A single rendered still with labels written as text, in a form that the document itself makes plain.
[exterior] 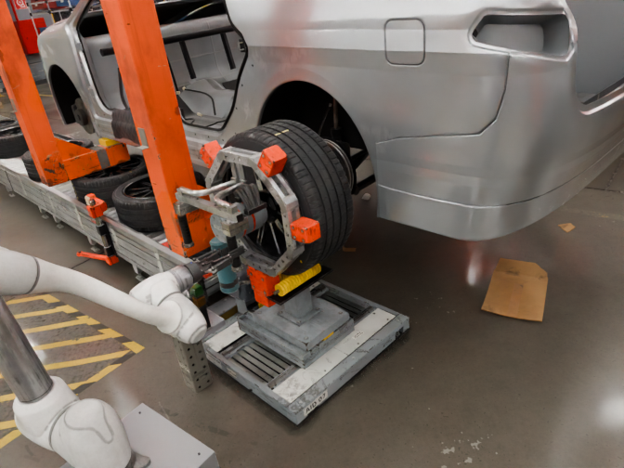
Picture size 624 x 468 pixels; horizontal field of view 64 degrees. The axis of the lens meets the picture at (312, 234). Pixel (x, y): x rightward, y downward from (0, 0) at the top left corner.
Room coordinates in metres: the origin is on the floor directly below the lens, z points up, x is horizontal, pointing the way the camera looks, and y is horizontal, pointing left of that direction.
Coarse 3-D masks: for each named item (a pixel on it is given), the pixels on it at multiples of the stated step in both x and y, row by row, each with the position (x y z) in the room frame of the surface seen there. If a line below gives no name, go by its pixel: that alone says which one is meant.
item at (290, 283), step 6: (318, 264) 1.98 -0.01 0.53; (306, 270) 1.93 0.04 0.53; (312, 270) 1.94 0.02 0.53; (318, 270) 1.97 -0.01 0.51; (294, 276) 1.90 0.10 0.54; (300, 276) 1.90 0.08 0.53; (306, 276) 1.91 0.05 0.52; (312, 276) 1.94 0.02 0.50; (282, 282) 1.85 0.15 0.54; (288, 282) 1.86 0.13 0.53; (294, 282) 1.86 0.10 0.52; (300, 282) 1.88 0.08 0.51; (276, 288) 1.85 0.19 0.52; (282, 288) 1.82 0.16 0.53; (288, 288) 1.84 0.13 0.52; (294, 288) 1.87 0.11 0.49; (282, 294) 1.82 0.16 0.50
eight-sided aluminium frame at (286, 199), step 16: (224, 160) 1.98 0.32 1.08; (240, 160) 1.90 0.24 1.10; (256, 160) 1.84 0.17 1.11; (208, 176) 2.10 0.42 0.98; (272, 176) 1.83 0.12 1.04; (272, 192) 1.77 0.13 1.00; (288, 192) 1.77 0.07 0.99; (288, 208) 1.72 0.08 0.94; (288, 224) 1.72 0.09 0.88; (240, 240) 2.06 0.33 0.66; (288, 240) 1.73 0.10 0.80; (240, 256) 2.00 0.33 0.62; (256, 256) 1.98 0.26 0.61; (288, 256) 1.74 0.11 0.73; (272, 272) 1.83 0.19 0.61
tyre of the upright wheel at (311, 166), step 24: (288, 120) 2.12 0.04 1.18; (240, 144) 2.02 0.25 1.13; (264, 144) 1.91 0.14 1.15; (288, 144) 1.90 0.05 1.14; (312, 144) 1.93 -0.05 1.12; (288, 168) 1.82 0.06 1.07; (312, 168) 1.83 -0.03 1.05; (336, 168) 1.89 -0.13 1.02; (312, 192) 1.76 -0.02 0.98; (336, 192) 1.84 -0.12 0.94; (312, 216) 1.74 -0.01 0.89; (336, 216) 1.81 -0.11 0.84; (336, 240) 1.84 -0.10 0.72; (312, 264) 1.79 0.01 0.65
